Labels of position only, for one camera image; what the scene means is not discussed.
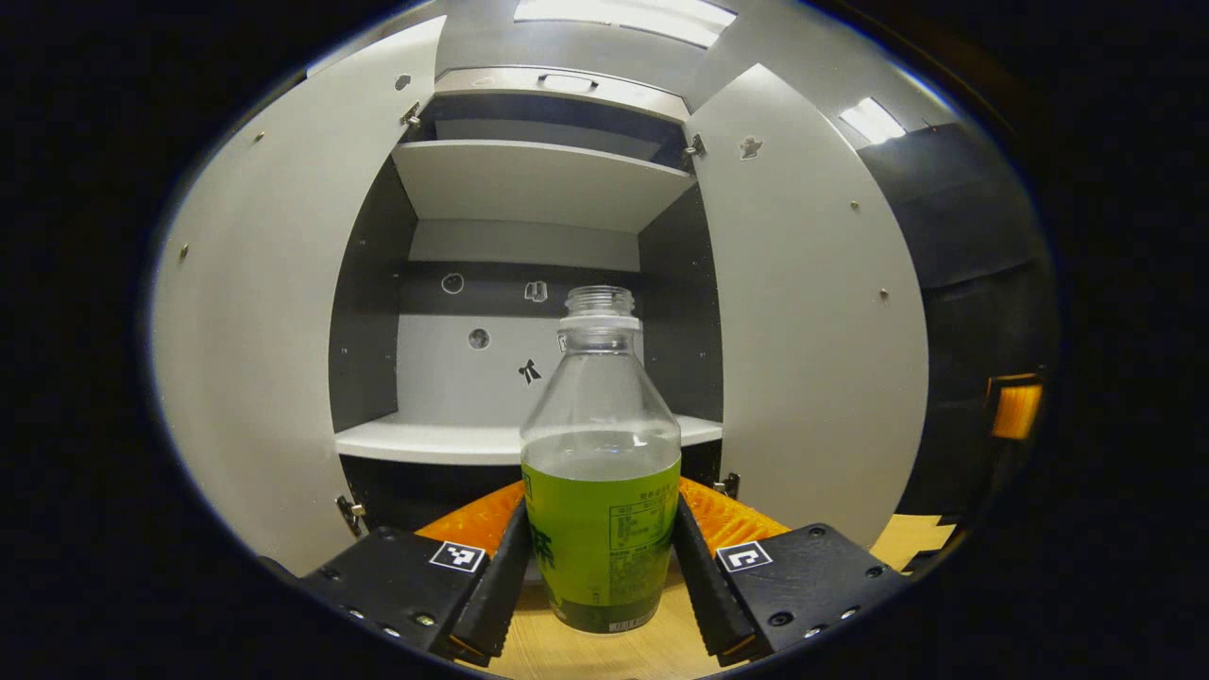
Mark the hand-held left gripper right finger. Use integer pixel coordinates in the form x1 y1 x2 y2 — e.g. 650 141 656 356
673 477 912 668

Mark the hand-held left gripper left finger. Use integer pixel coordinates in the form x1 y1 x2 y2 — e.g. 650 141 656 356
298 480 533 668

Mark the green label clear bottle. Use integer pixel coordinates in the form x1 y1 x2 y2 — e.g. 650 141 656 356
519 285 683 636

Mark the grey cabinet door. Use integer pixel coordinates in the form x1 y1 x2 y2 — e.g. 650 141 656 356
684 63 932 551
151 14 447 579

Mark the white cabinet shelf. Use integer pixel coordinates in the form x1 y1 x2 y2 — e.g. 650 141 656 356
334 410 724 467
391 139 698 235

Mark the grey cabinet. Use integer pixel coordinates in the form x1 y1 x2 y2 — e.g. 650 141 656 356
328 64 726 535

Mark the black backdrop cloth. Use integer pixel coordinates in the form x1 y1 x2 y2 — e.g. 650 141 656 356
855 121 1061 530

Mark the small ceiling light panel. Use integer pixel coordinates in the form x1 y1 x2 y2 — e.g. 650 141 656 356
839 96 908 145

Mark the long ceiling light panel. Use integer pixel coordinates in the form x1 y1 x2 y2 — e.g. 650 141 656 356
514 0 739 49

